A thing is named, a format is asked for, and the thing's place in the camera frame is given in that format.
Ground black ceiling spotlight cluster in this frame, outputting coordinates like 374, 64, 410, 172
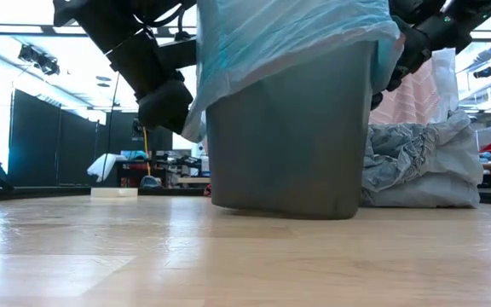
17, 43, 62, 78

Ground black aluminium table frame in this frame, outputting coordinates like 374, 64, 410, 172
0, 183, 491, 206

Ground hanging yellow black cable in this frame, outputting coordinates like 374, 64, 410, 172
142, 125, 152, 177

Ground blue plastic trash bag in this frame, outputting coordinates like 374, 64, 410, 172
181, 0, 405, 144

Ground pink chevron cloth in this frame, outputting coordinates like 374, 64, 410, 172
368, 48, 459, 125

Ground black partition panels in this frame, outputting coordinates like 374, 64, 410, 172
9, 88, 174, 188

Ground cluttered background workbench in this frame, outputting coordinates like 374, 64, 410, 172
116, 148, 211, 188

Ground thin black hanging cable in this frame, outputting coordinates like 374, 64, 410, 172
100, 72, 122, 188

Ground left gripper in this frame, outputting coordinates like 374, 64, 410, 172
108, 32, 198, 136

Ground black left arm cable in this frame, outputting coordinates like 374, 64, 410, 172
132, 0, 198, 42

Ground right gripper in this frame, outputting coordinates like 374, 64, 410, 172
370, 16, 434, 111

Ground grey plastic trash bag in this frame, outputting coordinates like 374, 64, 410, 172
360, 108, 484, 209

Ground small dark trash bin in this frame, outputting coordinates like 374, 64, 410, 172
205, 40, 377, 221

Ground white crumpled sheet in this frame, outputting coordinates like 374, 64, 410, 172
86, 152, 127, 183

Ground white tape roll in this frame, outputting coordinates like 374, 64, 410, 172
90, 187, 139, 199

